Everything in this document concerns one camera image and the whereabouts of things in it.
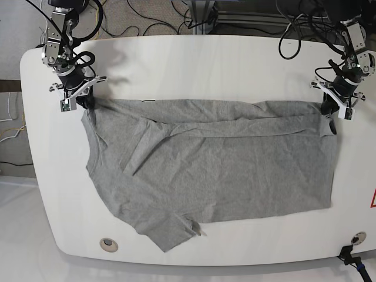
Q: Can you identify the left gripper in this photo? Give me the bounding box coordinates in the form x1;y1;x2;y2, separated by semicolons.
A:
311;76;366;135

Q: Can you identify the silver table grommet right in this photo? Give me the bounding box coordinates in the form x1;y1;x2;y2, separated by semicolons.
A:
351;231;367;246

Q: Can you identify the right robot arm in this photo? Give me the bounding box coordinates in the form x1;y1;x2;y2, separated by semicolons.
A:
42;1;107;112

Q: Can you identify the grey t-shirt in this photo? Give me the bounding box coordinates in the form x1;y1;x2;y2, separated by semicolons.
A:
82;98;337;252

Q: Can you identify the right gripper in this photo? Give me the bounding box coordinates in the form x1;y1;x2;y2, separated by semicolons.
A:
49;69;108;112

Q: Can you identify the silver table grommet left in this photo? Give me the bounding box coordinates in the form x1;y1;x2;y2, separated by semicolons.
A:
99;238;118;253

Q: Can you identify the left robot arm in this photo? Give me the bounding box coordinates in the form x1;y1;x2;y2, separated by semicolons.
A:
307;1;375;120

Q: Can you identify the red warning triangle sticker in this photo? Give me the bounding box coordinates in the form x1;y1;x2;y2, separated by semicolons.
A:
370;190;376;208

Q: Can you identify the aluminium frame stand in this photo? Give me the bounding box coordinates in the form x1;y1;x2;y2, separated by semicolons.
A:
186;1;218;35

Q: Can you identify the silver table grommet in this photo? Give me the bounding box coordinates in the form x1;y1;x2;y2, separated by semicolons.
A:
99;238;118;253
351;231;367;246

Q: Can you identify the yellow cable on floor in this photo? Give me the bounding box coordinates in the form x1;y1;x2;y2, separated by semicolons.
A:
92;5;102;41

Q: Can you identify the black clamp with cable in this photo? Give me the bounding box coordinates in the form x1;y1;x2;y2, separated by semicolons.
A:
337;245;372;282

